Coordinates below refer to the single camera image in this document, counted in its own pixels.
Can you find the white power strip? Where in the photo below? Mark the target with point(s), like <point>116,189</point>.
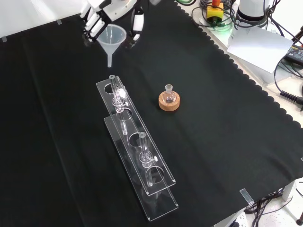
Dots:
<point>239,220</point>

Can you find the clear tape strip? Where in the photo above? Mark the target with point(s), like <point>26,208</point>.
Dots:
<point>59,22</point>
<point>246,196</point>
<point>4,39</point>

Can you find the yellow stop button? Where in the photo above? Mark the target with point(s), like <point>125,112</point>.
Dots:
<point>215,13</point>

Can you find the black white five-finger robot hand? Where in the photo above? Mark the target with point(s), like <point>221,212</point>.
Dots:
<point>113,10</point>

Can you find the black cloth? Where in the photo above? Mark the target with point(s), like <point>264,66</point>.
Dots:
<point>213,142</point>

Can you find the clear acrylic funnel stand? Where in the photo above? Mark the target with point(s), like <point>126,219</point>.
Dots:
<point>139,151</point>

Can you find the small glass round-bottom flask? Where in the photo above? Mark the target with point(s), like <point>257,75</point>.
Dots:
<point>168,95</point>

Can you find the black power adapter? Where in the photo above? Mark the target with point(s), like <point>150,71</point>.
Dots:
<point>294,54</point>

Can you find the clear plastic funnel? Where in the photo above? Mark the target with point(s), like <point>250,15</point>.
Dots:
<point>111,35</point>

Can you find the pale board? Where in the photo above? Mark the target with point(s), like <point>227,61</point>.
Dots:
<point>258,45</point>

